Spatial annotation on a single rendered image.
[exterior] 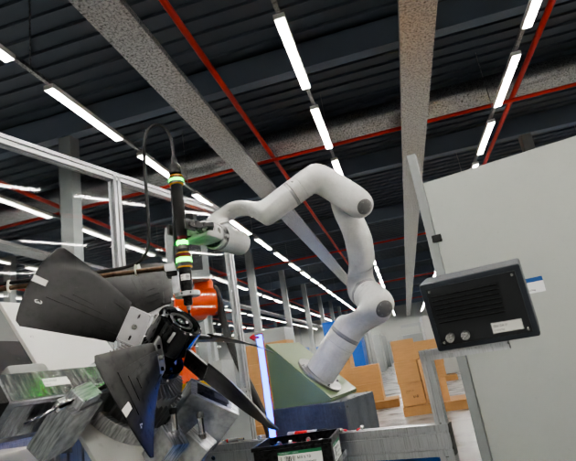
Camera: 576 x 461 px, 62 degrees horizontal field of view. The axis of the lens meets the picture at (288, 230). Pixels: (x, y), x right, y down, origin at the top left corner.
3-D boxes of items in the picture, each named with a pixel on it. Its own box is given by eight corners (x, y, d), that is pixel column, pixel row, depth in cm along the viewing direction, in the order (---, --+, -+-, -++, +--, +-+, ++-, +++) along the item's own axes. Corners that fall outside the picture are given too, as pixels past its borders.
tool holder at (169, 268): (165, 297, 130) (163, 262, 133) (169, 301, 137) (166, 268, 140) (199, 293, 132) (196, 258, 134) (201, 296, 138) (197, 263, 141)
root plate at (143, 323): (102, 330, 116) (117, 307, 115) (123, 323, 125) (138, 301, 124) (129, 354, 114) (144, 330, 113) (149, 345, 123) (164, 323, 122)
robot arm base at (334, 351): (306, 358, 197) (330, 320, 196) (344, 387, 191) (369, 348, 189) (291, 363, 180) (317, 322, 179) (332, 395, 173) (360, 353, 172)
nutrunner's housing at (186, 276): (180, 305, 132) (165, 154, 144) (182, 307, 135) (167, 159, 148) (195, 303, 132) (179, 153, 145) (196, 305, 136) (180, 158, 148)
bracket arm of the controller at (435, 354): (420, 361, 135) (418, 350, 135) (422, 361, 137) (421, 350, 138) (510, 348, 124) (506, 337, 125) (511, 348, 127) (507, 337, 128)
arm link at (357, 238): (364, 321, 179) (346, 304, 194) (392, 310, 181) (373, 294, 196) (337, 194, 163) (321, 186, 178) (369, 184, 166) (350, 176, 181)
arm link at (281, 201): (270, 165, 165) (198, 218, 162) (297, 196, 158) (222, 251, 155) (276, 178, 173) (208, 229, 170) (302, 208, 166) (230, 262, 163)
